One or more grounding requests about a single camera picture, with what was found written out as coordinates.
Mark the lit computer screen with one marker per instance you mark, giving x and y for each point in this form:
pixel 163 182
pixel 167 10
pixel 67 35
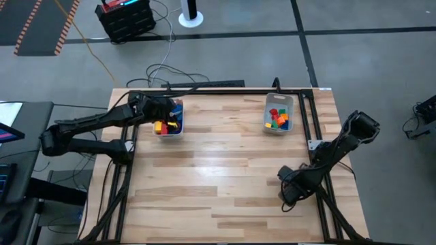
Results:
pixel 10 134

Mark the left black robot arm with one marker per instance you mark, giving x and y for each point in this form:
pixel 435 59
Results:
pixel 85 126

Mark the grey mounting plate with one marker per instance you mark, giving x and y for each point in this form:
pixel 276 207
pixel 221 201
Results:
pixel 129 145
pixel 313 144

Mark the black desk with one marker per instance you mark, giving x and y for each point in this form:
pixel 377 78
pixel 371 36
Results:
pixel 30 112

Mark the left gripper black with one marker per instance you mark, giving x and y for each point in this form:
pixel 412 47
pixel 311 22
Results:
pixel 153 107

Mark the blue wooden block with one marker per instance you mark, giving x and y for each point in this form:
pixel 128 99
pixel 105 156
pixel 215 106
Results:
pixel 178 110

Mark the small yellow block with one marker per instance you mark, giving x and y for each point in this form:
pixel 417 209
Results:
pixel 268 125

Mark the small blue block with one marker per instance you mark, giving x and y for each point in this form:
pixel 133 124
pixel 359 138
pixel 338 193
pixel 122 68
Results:
pixel 285 126

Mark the black keyboard blue light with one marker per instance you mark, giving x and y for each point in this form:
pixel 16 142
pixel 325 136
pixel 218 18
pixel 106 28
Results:
pixel 6 182

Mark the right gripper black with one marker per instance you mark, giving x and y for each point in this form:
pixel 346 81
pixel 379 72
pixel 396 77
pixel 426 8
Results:
pixel 298 185

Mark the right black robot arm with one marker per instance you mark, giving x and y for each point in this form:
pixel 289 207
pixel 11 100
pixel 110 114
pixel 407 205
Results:
pixel 340 149

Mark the black floor device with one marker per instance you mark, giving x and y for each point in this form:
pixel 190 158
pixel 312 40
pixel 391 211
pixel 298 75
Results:
pixel 424 115

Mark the black clamp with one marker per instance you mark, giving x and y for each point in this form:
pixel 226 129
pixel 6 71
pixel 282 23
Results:
pixel 276 85

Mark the blue Duplo brick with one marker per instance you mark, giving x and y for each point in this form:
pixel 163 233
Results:
pixel 175 131

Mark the orange block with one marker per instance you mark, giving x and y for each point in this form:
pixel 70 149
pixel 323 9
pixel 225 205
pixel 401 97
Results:
pixel 285 117

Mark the black mat orange striped edge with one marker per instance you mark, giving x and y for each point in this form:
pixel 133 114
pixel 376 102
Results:
pixel 37 24

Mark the green block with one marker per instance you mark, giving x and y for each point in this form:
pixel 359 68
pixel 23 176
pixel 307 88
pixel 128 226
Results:
pixel 274 125
pixel 282 111

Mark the small red block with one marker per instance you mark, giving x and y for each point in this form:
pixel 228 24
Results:
pixel 274 117

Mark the white round pedestal stand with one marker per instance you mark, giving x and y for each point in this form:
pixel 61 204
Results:
pixel 190 17

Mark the black equipment case red top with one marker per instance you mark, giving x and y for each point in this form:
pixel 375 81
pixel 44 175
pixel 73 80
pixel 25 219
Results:
pixel 126 20

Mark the white plastic bin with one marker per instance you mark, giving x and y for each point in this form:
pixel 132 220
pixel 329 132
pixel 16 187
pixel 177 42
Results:
pixel 268 102
pixel 168 135

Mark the white paper sheet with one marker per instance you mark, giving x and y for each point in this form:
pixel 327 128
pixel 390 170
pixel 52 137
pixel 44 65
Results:
pixel 8 112

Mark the orange cube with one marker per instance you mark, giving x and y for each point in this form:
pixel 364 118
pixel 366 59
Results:
pixel 280 121

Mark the black aluminium table frame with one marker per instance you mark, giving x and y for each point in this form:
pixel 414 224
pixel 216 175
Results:
pixel 221 92

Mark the black power strip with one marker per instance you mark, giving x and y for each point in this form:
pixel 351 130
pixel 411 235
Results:
pixel 204 83

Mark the red rectangular wooden block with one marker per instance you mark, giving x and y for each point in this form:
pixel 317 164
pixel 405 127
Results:
pixel 273 112

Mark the white label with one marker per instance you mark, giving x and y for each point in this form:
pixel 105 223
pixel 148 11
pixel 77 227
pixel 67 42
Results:
pixel 325 88

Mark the long yellow block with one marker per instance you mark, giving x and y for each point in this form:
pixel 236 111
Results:
pixel 158 127

